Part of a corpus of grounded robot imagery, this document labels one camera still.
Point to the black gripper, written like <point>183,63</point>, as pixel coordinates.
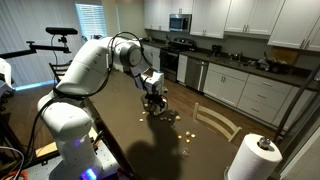
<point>155,97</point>

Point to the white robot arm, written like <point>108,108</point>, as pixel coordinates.
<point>86,66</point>

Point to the steel dishwasher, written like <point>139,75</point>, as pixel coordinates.
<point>196,74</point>

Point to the black kitchen stove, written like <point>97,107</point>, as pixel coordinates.
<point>173,58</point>

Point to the black coffee maker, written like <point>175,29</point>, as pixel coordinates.
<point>216,50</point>

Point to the steel microwave oven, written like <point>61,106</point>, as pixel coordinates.
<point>180,22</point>

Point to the white lower kitchen cabinets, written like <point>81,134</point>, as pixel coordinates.
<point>243,90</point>

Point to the white kitchen cabinets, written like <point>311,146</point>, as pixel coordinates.
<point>243,90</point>
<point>253,16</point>

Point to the dark wooden chair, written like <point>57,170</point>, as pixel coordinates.
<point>60,70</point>

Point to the white window blind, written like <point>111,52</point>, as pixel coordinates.
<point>91,20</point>

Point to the white paper towel roll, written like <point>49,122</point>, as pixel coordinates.
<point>253,160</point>

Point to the metal paper towel holder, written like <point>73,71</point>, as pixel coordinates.
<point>265,142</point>

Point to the dark countertop clutter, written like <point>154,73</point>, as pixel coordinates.
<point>273,65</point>

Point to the white upper kitchen cabinets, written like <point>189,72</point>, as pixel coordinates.
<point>253,16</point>

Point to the dark slanted pole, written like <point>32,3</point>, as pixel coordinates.
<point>295,103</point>

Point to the wooden cutting board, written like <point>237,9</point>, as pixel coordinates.
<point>285,55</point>

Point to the white device housing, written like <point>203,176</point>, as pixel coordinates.
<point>5,76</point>

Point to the wooden rectangular frame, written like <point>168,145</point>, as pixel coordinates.
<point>216,120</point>

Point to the white perforated base plate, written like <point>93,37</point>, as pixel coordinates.
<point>106,158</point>

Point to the black camera bar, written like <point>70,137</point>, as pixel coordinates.
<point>61,31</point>

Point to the black camera boom stand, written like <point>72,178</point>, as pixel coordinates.
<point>40,49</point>

